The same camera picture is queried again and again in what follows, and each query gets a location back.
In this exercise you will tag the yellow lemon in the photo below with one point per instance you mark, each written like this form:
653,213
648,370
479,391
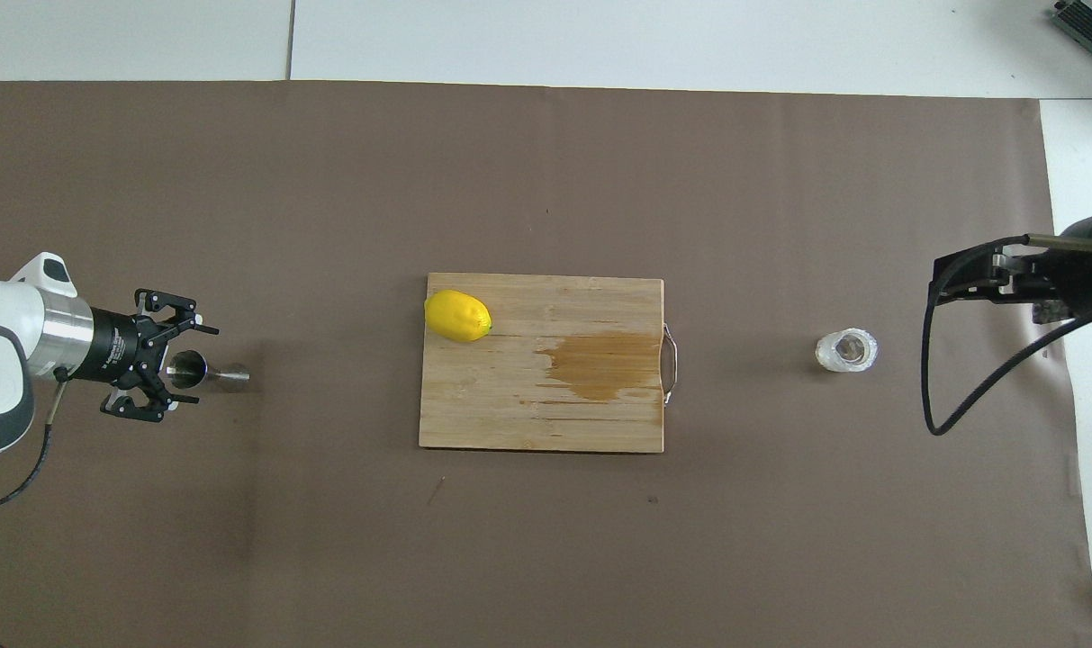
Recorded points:
457,316

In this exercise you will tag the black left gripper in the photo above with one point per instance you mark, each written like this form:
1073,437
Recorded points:
118,346

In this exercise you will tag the steel double jigger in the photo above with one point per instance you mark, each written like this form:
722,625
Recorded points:
212,371

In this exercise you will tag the small clear glass cup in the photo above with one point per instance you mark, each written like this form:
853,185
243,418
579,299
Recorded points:
846,350

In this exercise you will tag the brown table mat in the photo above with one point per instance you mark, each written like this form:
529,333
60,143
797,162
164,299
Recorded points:
239,540

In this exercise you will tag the wooden cutting board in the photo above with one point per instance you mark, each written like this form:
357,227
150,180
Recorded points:
509,405

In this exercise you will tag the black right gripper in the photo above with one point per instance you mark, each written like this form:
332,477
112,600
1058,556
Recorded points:
1072,279

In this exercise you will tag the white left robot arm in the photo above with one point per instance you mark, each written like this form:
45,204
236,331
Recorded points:
5,360

